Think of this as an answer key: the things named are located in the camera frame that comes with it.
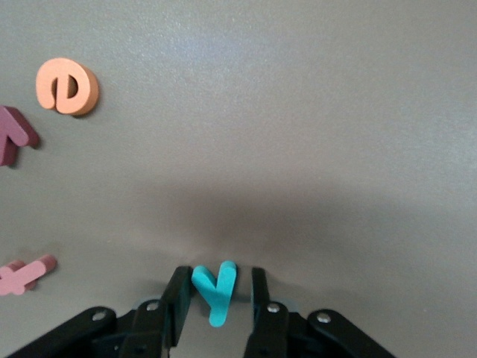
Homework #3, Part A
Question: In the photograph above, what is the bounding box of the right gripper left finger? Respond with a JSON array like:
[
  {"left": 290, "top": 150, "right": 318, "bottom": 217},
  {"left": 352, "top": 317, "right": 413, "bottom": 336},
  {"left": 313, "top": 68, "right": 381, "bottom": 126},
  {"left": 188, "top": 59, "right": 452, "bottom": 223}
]
[{"left": 119, "top": 266, "right": 194, "bottom": 358}]

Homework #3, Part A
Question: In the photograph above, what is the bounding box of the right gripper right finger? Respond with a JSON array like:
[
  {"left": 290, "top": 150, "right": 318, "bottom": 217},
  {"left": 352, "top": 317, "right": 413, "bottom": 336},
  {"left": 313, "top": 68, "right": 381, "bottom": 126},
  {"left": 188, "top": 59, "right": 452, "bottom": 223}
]
[{"left": 244, "top": 266, "right": 310, "bottom": 358}]

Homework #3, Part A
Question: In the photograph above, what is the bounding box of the teal letter y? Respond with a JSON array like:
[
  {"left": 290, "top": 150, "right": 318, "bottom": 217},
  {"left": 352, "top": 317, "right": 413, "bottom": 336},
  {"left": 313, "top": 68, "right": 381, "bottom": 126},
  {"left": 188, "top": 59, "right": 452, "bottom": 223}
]
[{"left": 190, "top": 260, "right": 238, "bottom": 329}]

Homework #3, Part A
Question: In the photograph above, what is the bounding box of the pink letter f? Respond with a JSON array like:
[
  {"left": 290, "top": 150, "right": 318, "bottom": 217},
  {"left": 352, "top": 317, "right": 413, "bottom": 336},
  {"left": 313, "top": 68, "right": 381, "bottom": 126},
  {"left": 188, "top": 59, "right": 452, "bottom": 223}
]
[{"left": 0, "top": 254, "right": 58, "bottom": 296}]

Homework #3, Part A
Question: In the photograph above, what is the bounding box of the brown table cover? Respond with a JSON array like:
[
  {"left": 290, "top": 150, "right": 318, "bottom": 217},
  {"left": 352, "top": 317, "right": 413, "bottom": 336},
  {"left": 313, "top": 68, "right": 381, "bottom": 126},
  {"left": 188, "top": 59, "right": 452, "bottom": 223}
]
[{"left": 0, "top": 0, "right": 477, "bottom": 358}]

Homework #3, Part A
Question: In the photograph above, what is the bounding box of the maroon letter k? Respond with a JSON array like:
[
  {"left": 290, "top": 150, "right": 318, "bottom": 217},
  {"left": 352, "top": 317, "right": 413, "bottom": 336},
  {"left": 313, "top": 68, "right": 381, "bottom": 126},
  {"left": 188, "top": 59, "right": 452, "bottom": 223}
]
[{"left": 0, "top": 105, "right": 41, "bottom": 168}]

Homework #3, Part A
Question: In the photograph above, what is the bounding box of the orange letter e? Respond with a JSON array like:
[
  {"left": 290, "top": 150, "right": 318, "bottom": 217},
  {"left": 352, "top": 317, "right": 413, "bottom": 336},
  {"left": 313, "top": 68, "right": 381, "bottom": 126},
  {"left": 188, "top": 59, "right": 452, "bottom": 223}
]
[{"left": 35, "top": 57, "right": 100, "bottom": 116}]

